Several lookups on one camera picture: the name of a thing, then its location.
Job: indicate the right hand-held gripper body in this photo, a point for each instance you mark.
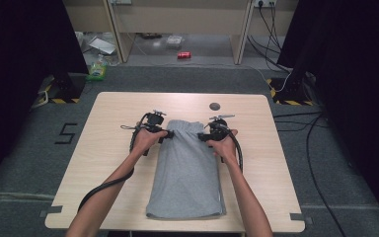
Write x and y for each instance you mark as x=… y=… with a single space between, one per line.
x=219 y=126

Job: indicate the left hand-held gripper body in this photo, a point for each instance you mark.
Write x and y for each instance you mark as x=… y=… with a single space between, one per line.
x=152 y=121

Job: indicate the grey pants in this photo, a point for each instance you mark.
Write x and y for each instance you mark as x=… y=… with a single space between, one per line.
x=186 y=174

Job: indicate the person's left hand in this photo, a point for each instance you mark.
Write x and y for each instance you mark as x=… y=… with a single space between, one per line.
x=146 y=140

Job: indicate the person's right hand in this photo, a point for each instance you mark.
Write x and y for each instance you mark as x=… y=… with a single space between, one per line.
x=225 y=146

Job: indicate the round grey table grommet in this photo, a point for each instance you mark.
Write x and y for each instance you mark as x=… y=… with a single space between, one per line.
x=214 y=106

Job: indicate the red drink can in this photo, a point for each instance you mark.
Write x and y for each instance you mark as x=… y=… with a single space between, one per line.
x=184 y=55

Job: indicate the green packet on floor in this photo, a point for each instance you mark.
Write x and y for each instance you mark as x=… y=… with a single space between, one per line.
x=97 y=69

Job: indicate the black stand base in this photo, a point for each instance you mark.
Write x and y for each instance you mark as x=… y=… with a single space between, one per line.
x=66 y=88
x=291 y=94

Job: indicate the clear plastic packet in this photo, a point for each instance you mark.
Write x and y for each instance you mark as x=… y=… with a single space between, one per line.
x=174 y=40

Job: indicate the beige wooden desk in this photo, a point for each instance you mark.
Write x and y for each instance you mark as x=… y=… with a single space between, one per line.
x=184 y=16

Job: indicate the black curtain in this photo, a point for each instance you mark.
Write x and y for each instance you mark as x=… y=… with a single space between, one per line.
x=16 y=65
x=358 y=82

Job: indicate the white wall socket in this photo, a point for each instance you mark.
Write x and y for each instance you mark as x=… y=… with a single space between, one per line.
x=265 y=3

